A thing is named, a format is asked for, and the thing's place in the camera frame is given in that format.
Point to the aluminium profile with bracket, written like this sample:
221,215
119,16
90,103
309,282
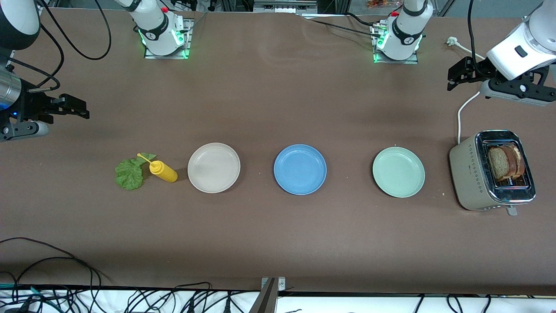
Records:
267,300

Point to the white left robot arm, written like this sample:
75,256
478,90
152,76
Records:
406,30

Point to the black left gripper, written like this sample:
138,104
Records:
470,72

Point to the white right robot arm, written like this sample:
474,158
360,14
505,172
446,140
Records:
154,26

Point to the yellow squeeze bottle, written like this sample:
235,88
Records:
164,171

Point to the beige round plate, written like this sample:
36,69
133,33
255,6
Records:
213,168

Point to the blue round plate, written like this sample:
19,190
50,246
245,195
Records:
299,169

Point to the green lettuce leaf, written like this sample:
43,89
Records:
128,174

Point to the toasted brown bread slice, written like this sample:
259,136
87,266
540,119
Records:
519,161
498,165

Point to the grey metal box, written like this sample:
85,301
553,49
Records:
284,6

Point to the mint green round plate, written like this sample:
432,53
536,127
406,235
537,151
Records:
398,172

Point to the beige chrome toaster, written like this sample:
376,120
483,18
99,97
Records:
467,174

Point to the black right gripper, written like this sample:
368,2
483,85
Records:
30,105

